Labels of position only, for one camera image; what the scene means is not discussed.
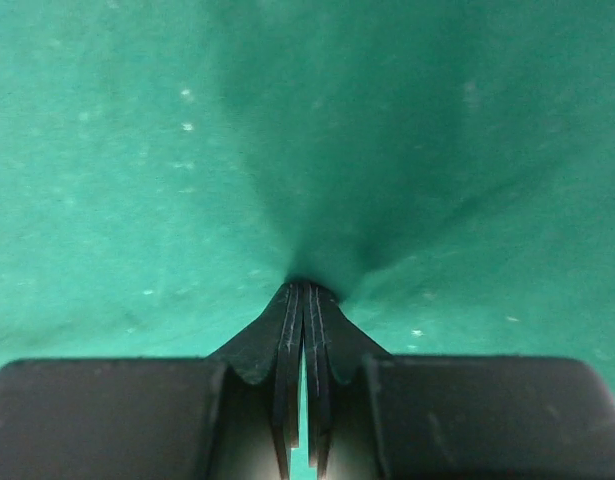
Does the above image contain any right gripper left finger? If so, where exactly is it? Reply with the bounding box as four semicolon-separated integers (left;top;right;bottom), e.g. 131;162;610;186
0;286;302;479

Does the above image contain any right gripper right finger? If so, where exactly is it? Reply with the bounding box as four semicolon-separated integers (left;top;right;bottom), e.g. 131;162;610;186
303;284;615;479

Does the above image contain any green surgical cloth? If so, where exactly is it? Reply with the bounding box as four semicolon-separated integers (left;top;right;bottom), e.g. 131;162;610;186
0;0;615;480

